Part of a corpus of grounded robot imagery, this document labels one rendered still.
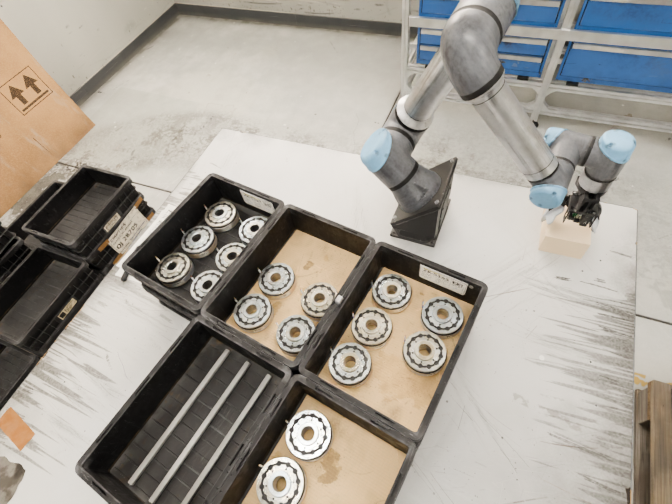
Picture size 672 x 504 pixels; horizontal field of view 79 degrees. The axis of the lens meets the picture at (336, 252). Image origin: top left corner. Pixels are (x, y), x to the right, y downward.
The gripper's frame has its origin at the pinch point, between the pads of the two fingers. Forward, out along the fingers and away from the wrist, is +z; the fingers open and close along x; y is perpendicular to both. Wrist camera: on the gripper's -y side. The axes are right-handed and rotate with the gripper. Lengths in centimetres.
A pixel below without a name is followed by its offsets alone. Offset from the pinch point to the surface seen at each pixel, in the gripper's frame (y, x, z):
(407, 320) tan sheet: 49, -37, -8
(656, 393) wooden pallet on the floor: 19, 52, 61
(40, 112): -49, -318, 48
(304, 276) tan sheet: 44, -68, -8
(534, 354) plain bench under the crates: 42.3, -3.5, 5.3
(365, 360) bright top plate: 63, -43, -11
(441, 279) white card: 38, -31, -14
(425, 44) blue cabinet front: -142, -76, 31
